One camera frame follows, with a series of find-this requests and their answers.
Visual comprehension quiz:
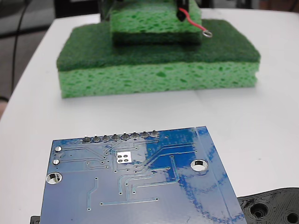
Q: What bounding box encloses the blue printed circuit board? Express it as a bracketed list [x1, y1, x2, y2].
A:
[40, 126, 246, 224]

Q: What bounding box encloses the red wire with ring terminal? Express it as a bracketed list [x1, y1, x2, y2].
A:
[178, 7, 213, 38]

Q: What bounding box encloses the black cable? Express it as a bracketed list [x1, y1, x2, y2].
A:
[12, 0, 30, 96]

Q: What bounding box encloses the small green sponge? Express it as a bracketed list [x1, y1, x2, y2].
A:
[109, 0, 203, 46]

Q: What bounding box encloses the black plastic board bracket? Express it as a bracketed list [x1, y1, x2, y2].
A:
[29, 186, 299, 224]

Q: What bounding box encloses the large green sponge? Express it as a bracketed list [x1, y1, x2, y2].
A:
[56, 19, 262, 99]

